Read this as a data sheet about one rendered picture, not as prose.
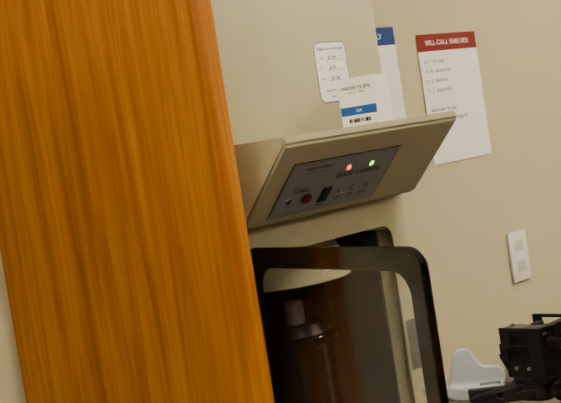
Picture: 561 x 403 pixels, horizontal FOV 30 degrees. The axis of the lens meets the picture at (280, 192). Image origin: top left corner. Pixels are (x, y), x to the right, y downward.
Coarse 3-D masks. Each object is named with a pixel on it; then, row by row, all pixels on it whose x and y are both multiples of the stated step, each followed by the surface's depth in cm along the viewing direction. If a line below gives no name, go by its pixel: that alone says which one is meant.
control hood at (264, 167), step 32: (352, 128) 123; (384, 128) 126; (416, 128) 131; (448, 128) 137; (256, 160) 118; (288, 160) 117; (416, 160) 137; (256, 192) 119; (384, 192) 138; (256, 224) 122
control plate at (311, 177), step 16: (320, 160) 121; (336, 160) 124; (352, 160) 126; (368, 160) 129; (384, 160) 131; (304, 176) 121; (320, 176) 124; (336, 176) 126; (352, 176) 129; (368, 176) 132; (288, 192) 122; (304, 192) 124; (320, 192) 126; (336, 192) 129; (352, 192) 132; (368, 192) 135; (272, 208) 122; (288, 208) 124; (304, 208) 127; (320, 208) 129
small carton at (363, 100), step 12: (336, 84) 131; (348, 84) 131; (360, 84) 130; (372, 84) 129; (384, 84) 132; (348, 96) 131; (360, 96) 130; (372, 96) 129; (384, 96) 132; (348, 108) 131; (360, 108) 130; (372, 108) 130; (384, 108) 131; (348, 120) 131; (360, 120) 131; (372, 120) 130; (384, 120) 131
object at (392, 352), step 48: (288, 288) 116; (336, 288) 108; (384, 288) 102; (288, 336) 117; (336, 336) 110; (384, 336) 103; (432, 336) 98; (288, 384) 119; (336, 384) 111; (384, 384) 104; (432, 384) 98
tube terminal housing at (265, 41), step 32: (224, 0) 125; (256, 0) 129; (288, 0) 133; (320, 0) 137; (352, 0) 141; (224, 32) 125; (256, 32) 128; (288, 32) 132; (320, 32) 136; (352, 32) 141; (224, 64) 124; (256, 64) 128; (288, 64) 132; (352, 64) 140; (256, 96) 128; (288, 96) 131; (320, 96) 135; (256, 128) 127; (288, 128) 131; (320, 128) 135; (288, 224) 130; (320, 224) 134; (352, 224) 138; (384, 224) 142
